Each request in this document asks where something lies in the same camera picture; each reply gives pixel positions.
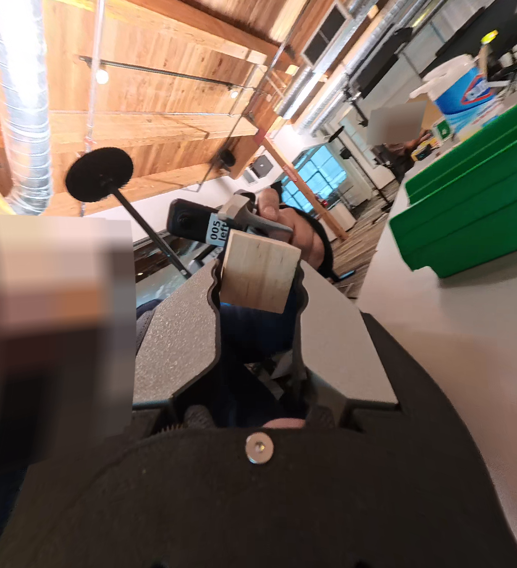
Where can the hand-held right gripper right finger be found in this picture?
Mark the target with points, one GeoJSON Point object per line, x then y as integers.
{"type": "Point", "coordinates": [343, 346]}

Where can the black disc on pole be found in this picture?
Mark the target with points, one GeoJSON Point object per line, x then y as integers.
{"type": "Point", "coordinates": [98, 175]}

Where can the silver ceiling pipes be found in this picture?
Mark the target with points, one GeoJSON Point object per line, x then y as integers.
{"type": "Point", "coordinates": [303, 88]}

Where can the black wall speaker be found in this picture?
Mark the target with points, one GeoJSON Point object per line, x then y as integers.
{"type": "Point", "coordinates": [262, 165]}

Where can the black ceiling panel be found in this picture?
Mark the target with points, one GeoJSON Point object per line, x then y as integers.
{"type": "Point", "coordinates": [325, 35]}

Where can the person's left hand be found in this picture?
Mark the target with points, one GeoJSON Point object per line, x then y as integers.
{"type": "Point", "coordinates": [303, 235]}

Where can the silver flexible air duct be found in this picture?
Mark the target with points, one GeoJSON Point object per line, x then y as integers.
{"type": "Point", "coordinates": [23, 111]}

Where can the wooden support post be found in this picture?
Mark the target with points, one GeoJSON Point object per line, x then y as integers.
{"type": "Point", "coordinates": [294, 175]}

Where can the wooden cube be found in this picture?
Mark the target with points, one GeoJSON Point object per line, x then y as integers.
{"type": "Point", "coordinates": [258, 270]}

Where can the green plastic bin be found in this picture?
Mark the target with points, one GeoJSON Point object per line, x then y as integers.
{"type": "Point", "coordinates": [471, 199]}

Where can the disinfectant wipes container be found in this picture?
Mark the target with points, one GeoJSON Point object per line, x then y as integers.
{"type": "Point", "coordinates": [462, 93]}

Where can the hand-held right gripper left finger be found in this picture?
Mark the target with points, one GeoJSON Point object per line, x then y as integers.
{"type": "Point", "coordinates": [178, 337]}

